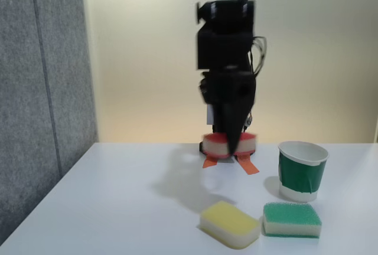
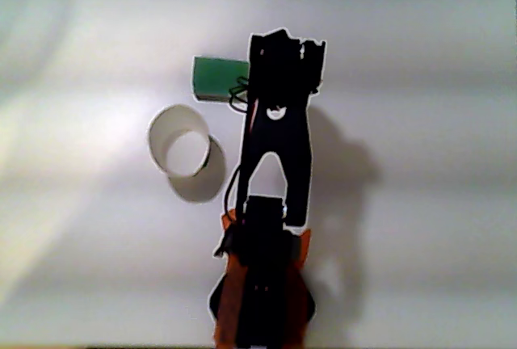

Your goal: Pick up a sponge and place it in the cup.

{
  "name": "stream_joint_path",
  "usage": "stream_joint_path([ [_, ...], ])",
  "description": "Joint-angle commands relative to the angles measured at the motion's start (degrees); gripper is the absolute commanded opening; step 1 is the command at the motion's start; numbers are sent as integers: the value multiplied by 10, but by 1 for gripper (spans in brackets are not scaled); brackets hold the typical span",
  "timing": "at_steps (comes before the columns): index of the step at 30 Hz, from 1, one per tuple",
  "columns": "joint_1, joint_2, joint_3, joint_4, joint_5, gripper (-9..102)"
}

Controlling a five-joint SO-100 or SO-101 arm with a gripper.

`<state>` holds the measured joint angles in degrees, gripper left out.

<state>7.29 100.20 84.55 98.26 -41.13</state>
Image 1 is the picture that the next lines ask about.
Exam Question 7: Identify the red sponge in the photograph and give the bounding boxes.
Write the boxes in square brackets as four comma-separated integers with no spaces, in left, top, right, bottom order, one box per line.
[202,132,258,160]

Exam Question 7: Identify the white controller board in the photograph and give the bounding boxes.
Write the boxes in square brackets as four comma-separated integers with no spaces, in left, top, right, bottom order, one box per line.
[206,104,216,126]

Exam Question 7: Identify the orange tape strip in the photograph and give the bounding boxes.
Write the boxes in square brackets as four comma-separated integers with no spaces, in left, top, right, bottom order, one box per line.
[236,153,260,175]
[202,154,219,169]

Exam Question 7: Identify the white paper cup green band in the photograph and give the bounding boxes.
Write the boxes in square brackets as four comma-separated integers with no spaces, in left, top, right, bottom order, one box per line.
[277,140,330,203]

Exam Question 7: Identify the yellow sponge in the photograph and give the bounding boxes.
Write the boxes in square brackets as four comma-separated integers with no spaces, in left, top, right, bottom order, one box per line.
[200,201,261,250]

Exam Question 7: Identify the green sponge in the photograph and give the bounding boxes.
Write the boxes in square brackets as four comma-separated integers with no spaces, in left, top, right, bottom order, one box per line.
[262,201,322,239]

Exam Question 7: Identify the grey felt partition panel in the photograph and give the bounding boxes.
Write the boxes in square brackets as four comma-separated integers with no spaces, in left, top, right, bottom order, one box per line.
[0,0,99,246]

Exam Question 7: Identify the black cable bundle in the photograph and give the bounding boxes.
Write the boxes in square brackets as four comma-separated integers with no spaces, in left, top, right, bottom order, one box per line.
[249,35,268,77]

